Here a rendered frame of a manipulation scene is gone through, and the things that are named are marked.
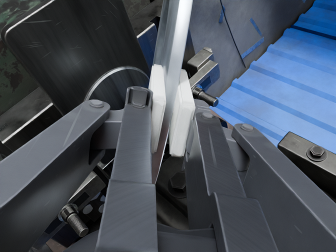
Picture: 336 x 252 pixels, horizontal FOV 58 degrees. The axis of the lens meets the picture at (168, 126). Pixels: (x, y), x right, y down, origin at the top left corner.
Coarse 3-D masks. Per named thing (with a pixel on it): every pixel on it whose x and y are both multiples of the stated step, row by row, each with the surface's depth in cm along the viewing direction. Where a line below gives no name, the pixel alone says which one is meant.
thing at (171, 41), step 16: (176, 0) 18; (192, 0) 17; (160, 16) 41; (176, 16) 17; (160, 32) 36; (176, 32) 17; (160, 48) 36; (176, 48) 17; (160, 64) 24; (176, 64) 17; (176, 80) 17; (160, 144) 19; (160, 160) 20
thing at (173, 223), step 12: (168, 168) 37; (180, 168) 37; (156, 180) 36; (168, 180) 36; (180, 180) 34; (156, 192) 39; (168, 192) 35; (180, 192) 34; (324, 192) 34; (156, 204) 38; (168, 204) 37; (180, 204) 34; (156, 216) 37; (168, 216) 36; (180, 216) 36; (180, 228) 35
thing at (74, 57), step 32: (64, 0) 32; (96, 0) 34; (32, 32) 31; (64, 32) 34; (96, 32) 36; (128, 32) 39; (32, 64) 33; (64, 64) 35; (96, 64) 38; (128, 64) 42; (64, 96) 37; (96, 96) 40
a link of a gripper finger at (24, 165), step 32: (64, 128) 11; (96, 128) 12; (32, 160) 9; (64, 160) 10; (96, 160) 13; (0, 192) 7; (32, 192) 8; (64, 192) 10; (0, 224) 7; (32, 224) 9
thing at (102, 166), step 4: (168, 132) 56; (168, 144) 57; (168, 148) 58; (164, 152) 58; (112, 160) 49; (100, 164) 48; (104, 164) 48; (108, 164) 48; (112, 164) 49; (100, 168) 50; (104, 168) 48; (108, 168) 49; (104, 172) 49; (108, 172) 49; (108, 176) 50
